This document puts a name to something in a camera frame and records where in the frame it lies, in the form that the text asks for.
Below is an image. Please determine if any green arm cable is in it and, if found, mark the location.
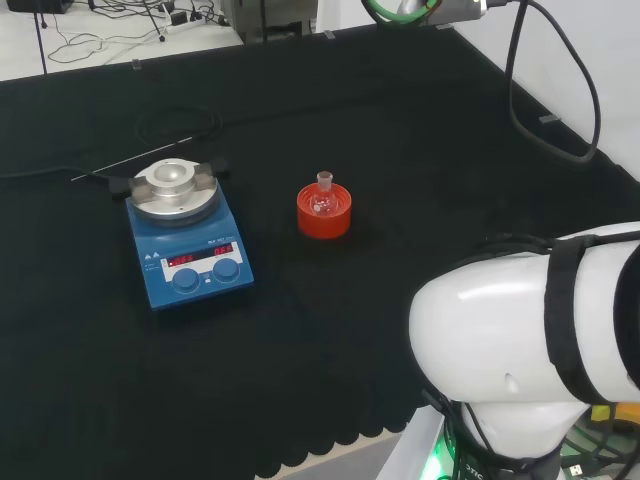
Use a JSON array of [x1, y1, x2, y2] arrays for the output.
[[361, 0, 444, 25]]

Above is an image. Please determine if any black heater power cable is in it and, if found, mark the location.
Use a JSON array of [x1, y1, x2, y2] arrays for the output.
[[0, 166, 111, 182]]

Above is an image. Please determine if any red ridged flask support ring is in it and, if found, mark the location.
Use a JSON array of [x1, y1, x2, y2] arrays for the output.
[[296, 182, 354, 240]]

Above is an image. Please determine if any clear glass round-bottom flask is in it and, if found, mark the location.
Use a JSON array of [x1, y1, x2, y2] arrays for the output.
[[310, 171, 337, 217]]

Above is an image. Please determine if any black bench cloth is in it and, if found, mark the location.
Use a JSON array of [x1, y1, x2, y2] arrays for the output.
[[0, 22, 640, 480]]

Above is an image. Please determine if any white power strip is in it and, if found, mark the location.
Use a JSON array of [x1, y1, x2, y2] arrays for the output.
[[158, 10, 207, 35]]

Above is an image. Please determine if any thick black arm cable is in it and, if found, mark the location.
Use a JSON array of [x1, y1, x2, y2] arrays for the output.
[[503, 0, 601, 162]]

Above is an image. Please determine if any thin black probe cable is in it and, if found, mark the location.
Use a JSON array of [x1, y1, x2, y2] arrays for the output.
[[137, 107, 224, 146]]

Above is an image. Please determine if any blue-base heater with steel plate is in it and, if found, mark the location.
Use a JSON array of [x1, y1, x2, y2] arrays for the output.
[[107, 156, 256, 314]]

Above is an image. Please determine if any thin metal probe rod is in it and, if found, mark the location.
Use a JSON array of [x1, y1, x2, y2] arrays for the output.
[[71, 137, 194, 182]]

